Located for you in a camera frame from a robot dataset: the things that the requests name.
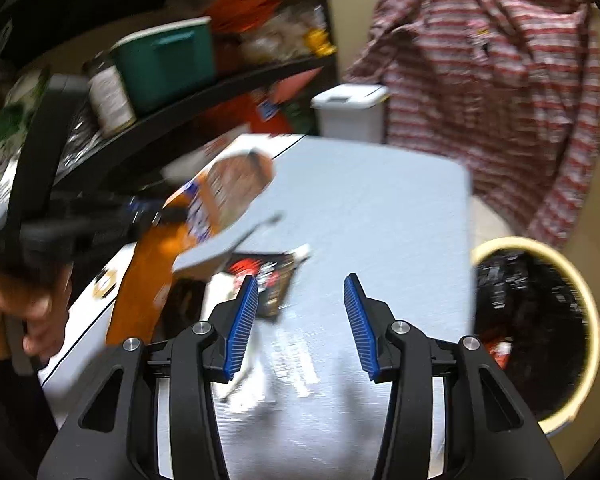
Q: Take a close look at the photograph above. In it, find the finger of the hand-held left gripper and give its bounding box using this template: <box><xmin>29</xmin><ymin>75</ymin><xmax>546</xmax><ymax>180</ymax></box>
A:
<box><xmin>25</xmin><ymin>222</ymin><xmax>147</xmax><ymax>262</ymax></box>
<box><xmin>55</xmin><ymin>198</ymin><xmax>164</xmax><ymax>227</ymax></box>

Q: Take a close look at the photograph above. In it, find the yellow rimmed trash bin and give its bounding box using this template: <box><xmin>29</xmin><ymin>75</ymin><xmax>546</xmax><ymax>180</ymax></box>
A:
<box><xmin>470</xmin><ymin>236</ymin><xmax>600</xmax><ymax>436</ymax></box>

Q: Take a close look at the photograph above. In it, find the red plaid shirt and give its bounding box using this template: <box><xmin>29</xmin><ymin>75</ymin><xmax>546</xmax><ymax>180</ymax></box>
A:
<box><xmin>347</xmin><ymin>0</ymin><xmax>600</xmax><ymax>249</ymax></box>

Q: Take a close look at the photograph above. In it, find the orange sack blue label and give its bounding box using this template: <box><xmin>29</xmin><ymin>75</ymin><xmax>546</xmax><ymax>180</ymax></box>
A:
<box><xmin>220</xmin><ymin>67</ymin><xmax>322</xmax><ymax>137</ymax></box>

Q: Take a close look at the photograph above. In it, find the dark plastic bag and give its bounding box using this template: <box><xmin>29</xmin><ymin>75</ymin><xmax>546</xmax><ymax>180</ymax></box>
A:
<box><xmin>55</xmin><ymin>100</ymin><xmax>104</xmax><ymax>171</ymax></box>

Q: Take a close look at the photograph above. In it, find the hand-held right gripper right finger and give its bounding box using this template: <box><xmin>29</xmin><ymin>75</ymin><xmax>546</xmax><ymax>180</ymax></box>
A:
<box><xmin>343</xmin><ymin>272</ymin><xmax>566</xmax><ymax>480</ymax></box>

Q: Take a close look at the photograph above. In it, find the person's left hand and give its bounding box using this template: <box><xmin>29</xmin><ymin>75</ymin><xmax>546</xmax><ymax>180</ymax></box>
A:
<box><xmin>0</xmin><ymin>262</ymin><xmax>73</xmax><ymax>358</ymax></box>

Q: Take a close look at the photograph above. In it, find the orange snack bag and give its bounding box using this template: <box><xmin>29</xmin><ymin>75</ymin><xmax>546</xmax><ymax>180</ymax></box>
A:
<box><xmin>105</xmin><ymin>147</ymin><xmax>286</xmax><ymax>346</ymax></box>

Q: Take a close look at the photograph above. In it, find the black bin liner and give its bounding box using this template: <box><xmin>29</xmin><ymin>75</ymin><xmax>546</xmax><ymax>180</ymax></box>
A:
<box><xmin>475</xmin><ymin>249</ymin><xmax>594</xmax><ymax>413</ymax></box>

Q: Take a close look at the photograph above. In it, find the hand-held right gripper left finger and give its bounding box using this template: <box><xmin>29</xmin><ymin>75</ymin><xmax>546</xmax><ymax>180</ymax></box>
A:
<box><xmin>37</xmin><ymin>274</ymin><xmax>261</xmax><ymax>480</ymax></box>

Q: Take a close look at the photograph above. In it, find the red long carton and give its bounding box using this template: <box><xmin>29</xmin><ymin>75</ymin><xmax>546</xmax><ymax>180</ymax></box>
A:
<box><xmin>482</xmin><ymin>332</ymin><xmax>514</xmax><ymax>361</ymax></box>

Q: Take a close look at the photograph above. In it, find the labelled tin can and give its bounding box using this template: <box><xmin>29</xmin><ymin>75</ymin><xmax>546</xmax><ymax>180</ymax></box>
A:
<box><xmin>84</xmin><ymin>52</ymin><xmax>136</xmax><ymax>136</ymax></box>

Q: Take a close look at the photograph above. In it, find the black red printed packet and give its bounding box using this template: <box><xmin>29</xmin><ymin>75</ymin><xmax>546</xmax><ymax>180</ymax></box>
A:
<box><xmin>220</xmin><ymin>245</ymin><xmax>312</xmax><ymax>319</ymax></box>

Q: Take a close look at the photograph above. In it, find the red orange crinkled bag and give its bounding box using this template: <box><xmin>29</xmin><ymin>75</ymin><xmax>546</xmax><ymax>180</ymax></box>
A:
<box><xmin>207</xmin><ymin>0</ymin><xmax>282</xmax><ymax>36</ymax></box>

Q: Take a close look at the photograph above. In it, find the green plastic container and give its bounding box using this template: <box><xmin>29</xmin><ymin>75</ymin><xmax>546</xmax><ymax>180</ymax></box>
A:
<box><xmin>111</xmin><ymin>16</ymin><xmax>217</xmax><ymax>114</ymax></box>

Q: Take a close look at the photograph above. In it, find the black metal shelf rack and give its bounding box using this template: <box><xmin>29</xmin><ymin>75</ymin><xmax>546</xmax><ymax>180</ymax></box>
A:
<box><xmin>0</xmin><ymin>0</ymin><xmax>339</xmax><ymax>241</ymax></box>

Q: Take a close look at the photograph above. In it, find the translucent white plastic bag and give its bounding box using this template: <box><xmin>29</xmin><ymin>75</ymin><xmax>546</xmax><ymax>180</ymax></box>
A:
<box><xmin>240</xmin><ymin>12</ymin><xmax>322</xmax><ymax>64</ymax></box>

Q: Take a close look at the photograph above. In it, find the white lidded bin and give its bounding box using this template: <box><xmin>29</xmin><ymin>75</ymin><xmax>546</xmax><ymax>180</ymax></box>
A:
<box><xmin>311</xmin><ymin>84</ymin><xmax>389</xmax><ymax>144</ymax></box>

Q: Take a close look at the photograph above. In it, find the green white food package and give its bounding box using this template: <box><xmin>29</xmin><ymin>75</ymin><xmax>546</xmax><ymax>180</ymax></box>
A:
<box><xmin>0</xmin><ymin>67</ymin><xmax>51</xmax><ymax>221</ymax></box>

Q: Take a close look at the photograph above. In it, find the yellow figurine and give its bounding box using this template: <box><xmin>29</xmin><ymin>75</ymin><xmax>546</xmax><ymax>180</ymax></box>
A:
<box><xmin>305</xmin><ymin>27</ymin><xmax>337</xmax><ymax>57</ymax></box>

